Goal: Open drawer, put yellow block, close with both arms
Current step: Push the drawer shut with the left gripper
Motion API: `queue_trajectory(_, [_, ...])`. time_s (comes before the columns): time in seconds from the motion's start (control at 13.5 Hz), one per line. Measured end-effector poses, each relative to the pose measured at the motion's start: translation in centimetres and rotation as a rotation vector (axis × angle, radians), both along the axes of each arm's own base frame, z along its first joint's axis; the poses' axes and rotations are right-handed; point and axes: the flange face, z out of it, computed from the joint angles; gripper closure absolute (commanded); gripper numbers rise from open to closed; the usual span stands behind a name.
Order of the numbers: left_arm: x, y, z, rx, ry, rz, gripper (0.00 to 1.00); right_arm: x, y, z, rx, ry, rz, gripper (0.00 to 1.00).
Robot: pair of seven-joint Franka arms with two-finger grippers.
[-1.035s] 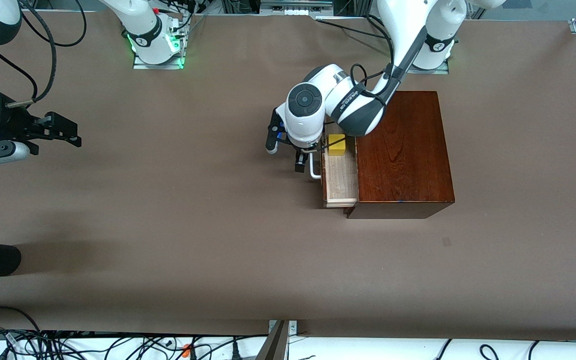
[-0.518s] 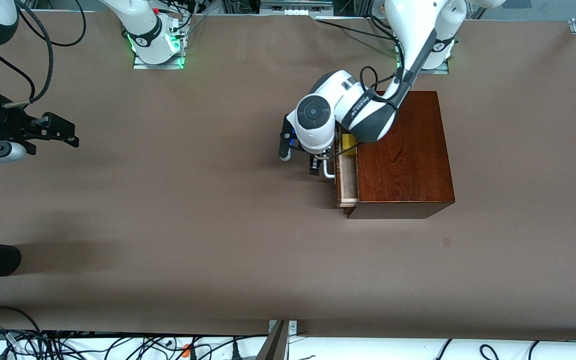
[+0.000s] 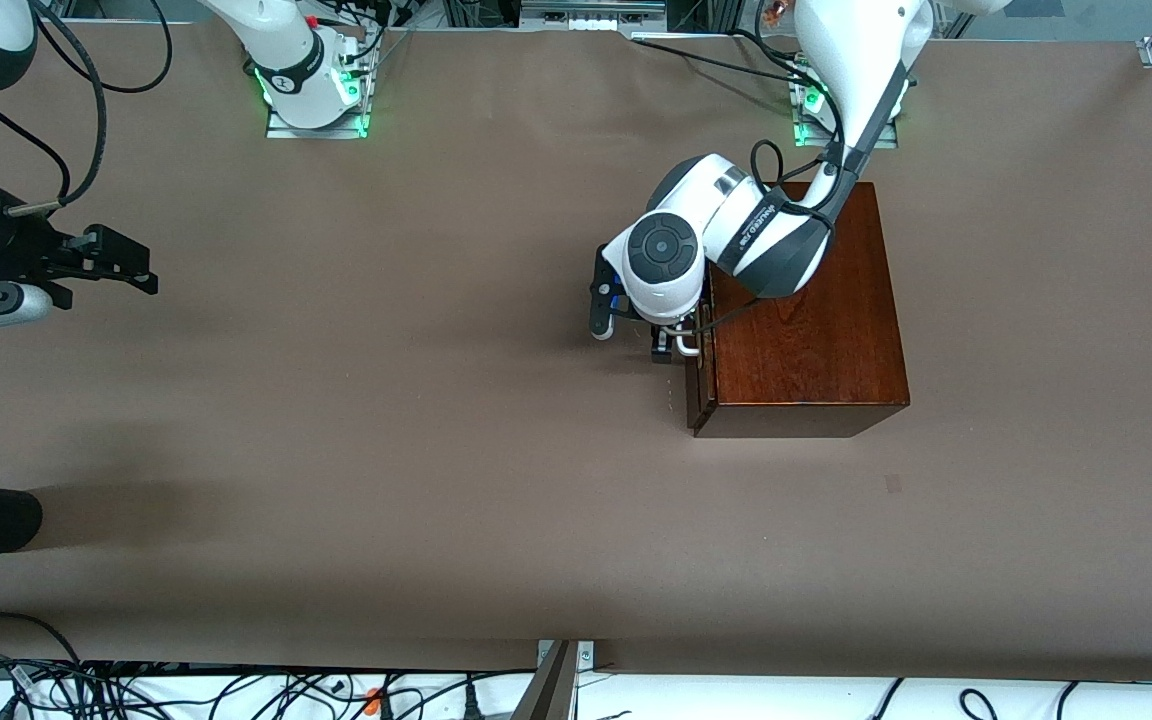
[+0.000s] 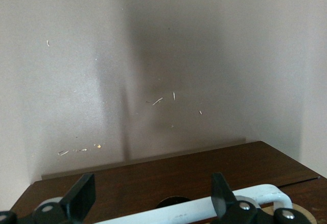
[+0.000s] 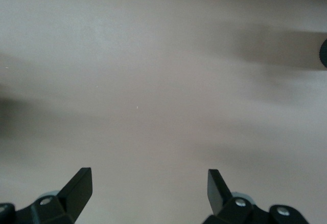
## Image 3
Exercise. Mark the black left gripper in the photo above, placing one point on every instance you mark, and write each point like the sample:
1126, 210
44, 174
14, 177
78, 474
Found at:
660, 345

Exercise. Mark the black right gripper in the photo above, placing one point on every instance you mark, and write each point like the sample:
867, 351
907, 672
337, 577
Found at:
12, 249

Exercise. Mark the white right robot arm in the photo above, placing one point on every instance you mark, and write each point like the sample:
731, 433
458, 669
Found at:
286, 50

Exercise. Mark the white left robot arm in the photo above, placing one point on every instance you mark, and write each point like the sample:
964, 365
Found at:
736, 200

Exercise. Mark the dark wooden drawer cabinet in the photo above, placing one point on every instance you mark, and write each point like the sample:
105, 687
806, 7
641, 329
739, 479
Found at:
816, 340

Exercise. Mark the dark slanted metal beam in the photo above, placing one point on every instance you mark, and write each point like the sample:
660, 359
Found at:
546, 690

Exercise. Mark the orange connector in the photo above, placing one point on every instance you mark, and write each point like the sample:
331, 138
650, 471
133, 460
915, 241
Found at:
373, 698

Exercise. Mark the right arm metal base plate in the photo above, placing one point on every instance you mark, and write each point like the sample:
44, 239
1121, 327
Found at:
281, 130

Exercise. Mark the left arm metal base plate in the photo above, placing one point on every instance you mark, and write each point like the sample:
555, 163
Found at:
806, 135

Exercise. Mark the small metal edge bracket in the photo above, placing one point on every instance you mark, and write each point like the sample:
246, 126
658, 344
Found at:
586, 655

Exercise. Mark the aluminium frame piece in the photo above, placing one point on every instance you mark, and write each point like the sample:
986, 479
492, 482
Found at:
591, 10

